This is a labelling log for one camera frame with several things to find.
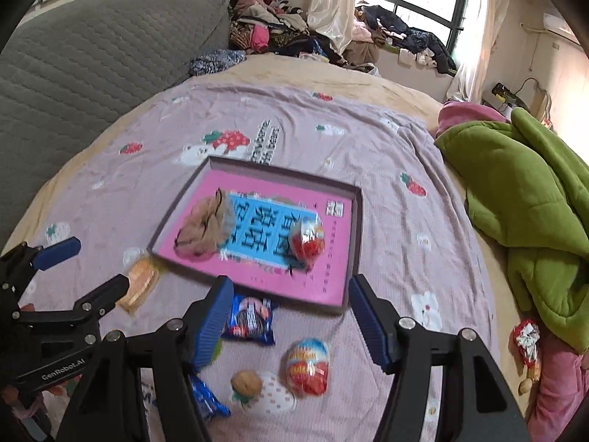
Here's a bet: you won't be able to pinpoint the brown walnut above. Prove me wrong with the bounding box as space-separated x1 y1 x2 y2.
230 370 264 399

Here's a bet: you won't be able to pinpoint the red surprise egg toy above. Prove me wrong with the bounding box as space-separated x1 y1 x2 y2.
285 338 331 397

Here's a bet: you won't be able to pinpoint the blue barcode snack packet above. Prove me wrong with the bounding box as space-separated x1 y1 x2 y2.
189 375 232 422

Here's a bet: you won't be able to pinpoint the small blue cookie packet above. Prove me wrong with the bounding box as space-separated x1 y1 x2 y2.
222 293 278 346

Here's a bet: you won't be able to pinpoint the wrapped sponge cake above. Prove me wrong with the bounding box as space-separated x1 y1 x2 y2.
118 257 160 312

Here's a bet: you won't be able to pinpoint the beige mesh pouch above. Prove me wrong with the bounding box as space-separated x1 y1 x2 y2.
174 187 236 259

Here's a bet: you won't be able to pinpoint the pink strawberry bed sheet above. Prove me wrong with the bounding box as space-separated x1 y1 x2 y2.
23 83 497 441

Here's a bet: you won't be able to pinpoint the red surprise egg in tray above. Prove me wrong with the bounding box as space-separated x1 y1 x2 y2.
289 217 325 270

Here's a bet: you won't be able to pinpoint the shallow grey cardboard tray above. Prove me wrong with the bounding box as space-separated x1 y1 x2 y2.
148 155 364 311

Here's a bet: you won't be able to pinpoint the red white candy wrapper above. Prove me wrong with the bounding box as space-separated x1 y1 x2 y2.
511 319 541 395

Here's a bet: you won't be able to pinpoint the green fleece blanket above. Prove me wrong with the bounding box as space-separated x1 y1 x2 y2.
435 108 588 354

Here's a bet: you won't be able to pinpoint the grey quilted headboard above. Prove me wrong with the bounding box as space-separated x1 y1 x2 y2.
1 0 230 242

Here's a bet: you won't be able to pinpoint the pink blanket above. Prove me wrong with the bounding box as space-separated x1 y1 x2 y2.
435 101 508 138

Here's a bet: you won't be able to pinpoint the dark floral cloth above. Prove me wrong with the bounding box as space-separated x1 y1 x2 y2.
189 49 247 77

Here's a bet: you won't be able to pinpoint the clothes on window sill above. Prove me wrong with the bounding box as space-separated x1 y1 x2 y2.
355 4 457 76

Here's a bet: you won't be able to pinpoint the pile of clothes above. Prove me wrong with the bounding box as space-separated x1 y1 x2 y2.
229 0 346 67

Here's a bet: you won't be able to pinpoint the cream curtain left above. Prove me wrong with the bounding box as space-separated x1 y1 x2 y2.
307 0 355 54

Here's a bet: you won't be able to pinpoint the cream curtain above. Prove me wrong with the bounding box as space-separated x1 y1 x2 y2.
445 0 510 103
307 0 355 54

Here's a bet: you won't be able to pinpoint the white air conditioner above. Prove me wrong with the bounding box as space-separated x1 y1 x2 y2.
543 13 580 46

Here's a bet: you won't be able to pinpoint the cream curtain right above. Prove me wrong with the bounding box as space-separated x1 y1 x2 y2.
445 0 510 103

